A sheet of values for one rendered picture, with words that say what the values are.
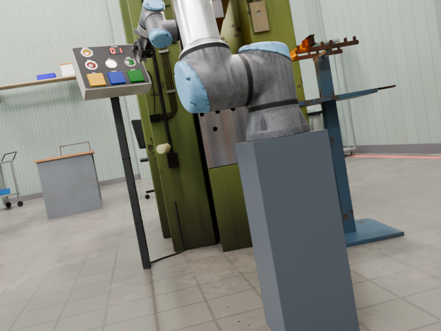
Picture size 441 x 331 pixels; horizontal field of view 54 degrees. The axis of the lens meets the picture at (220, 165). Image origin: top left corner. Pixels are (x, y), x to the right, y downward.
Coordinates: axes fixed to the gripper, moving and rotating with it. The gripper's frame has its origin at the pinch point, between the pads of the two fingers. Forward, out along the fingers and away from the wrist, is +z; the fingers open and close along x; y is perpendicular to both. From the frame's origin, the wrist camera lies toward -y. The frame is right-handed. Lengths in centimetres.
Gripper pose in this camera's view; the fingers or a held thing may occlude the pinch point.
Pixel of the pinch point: (138, 60)
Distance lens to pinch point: 221.3
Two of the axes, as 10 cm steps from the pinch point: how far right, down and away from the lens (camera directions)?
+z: -3.2, 5.1, 8.0
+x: 8.7, -1.9, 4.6
